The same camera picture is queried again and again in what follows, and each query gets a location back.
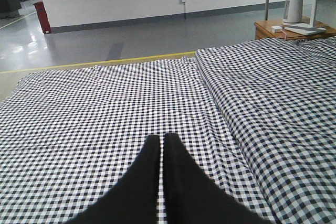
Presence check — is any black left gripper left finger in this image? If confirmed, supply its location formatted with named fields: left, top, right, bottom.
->
left=67, top=135, right=161, bottom=223

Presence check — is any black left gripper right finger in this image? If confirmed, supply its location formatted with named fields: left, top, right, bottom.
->
left=163, top=133, right=269, bottom=223

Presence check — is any black white checkered bed sheet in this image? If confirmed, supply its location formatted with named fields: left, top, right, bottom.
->
left=1, top=57, right=272, bottom=223

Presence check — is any checkered duvet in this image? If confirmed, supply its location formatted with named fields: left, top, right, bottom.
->
left=195, top=37, right=335, bottom=223

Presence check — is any wooden nightstand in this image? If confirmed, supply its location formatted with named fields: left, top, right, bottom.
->
left=254, top=18, right=335, bottom=40

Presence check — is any white power adapter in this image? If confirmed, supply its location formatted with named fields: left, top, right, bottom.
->
left=271, top=26, right=282, bottom=33

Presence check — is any red bin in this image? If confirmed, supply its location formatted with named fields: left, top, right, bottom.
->
left=34, top=1, right=52, bottom=34

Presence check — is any white cylindrical speaker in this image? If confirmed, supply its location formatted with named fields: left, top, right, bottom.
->
left=282, top=0, right=303, bottom=24

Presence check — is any wall power socket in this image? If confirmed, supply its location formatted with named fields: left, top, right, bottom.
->
left=180, top=0, right=187, bottom=19

